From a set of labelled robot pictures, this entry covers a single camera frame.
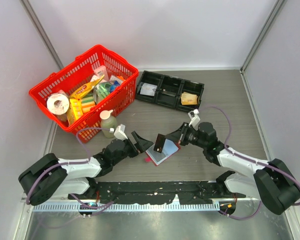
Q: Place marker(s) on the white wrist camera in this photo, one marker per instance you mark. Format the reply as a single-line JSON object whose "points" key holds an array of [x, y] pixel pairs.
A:
{"points": [[119, 132], [194, 117]]}

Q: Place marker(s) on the toilet paper roll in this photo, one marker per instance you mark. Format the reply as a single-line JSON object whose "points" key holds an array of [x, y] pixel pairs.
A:
{"points": [[58, 104]]}

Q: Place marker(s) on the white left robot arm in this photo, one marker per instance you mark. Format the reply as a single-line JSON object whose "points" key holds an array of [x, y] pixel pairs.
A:
{"points": [[51, 176]]}

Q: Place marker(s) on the black three-compartment tray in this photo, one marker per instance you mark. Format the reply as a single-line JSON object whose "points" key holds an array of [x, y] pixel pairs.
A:
{"points": [[172, 84]]}

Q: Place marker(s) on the dark credit card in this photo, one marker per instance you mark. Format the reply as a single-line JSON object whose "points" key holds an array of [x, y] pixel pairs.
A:
{"points": [[159, 143]]}

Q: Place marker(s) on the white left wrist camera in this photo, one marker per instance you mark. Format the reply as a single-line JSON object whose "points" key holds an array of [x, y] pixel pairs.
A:
{"points": [[119, 132]]}

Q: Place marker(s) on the pink white box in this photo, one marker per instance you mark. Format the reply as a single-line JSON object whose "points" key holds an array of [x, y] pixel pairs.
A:
{"points": [[100, 71]]}

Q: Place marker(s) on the yellow box in basket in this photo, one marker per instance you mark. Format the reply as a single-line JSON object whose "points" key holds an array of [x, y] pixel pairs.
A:
{"points": [[75, 111]]}

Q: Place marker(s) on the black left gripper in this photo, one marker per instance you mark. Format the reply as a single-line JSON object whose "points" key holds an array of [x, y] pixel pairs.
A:
{"points": [[141, 144]]}

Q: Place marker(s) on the slotted cable duct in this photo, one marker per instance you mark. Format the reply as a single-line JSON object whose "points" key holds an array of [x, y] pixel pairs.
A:
{"points": [[175, 206]]}

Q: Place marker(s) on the red plastic shopping basket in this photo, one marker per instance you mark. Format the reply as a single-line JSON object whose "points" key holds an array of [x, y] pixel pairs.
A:
{"points": [[79, 72]]}

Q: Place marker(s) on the dark card in tray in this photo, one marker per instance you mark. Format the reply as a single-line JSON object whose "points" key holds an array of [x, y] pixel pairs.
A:
{"points": [[169, 93]]}

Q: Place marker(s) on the green soap pump bottle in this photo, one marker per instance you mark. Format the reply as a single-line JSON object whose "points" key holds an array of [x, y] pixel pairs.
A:
{"points": [[108, 123]]}

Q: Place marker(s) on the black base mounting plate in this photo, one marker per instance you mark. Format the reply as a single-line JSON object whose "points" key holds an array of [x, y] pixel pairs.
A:
{"points": [[157, 192]]}

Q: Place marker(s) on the yellow snack bag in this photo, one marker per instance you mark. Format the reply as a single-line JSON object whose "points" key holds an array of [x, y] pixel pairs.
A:
{"points": [[86, 88]]}

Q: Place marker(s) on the yellow green sponge pack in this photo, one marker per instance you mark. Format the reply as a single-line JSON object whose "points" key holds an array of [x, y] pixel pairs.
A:
{"points": [[87, 103]]}

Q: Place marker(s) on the red leather card holder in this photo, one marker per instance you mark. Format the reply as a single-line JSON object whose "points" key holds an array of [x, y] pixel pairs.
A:
{"points": [[169, 148]]}

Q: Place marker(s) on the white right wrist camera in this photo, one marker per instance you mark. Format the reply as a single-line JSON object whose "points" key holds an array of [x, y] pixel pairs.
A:
{"points": [[194, 117]]}

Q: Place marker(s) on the green packaged item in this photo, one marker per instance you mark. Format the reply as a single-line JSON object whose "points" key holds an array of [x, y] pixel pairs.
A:
{"points": [[102, 90]]}

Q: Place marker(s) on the white cards in tray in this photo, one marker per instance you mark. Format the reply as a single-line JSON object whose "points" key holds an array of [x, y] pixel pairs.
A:
{"points": [[148, 89]]}

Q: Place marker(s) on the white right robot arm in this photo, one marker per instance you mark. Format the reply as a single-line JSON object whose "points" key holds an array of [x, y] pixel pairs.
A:
{"points": [[269, 181]]}

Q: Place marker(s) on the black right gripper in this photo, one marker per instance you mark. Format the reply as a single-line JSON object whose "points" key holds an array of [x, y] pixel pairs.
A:
{"points": [[180, 133]]}

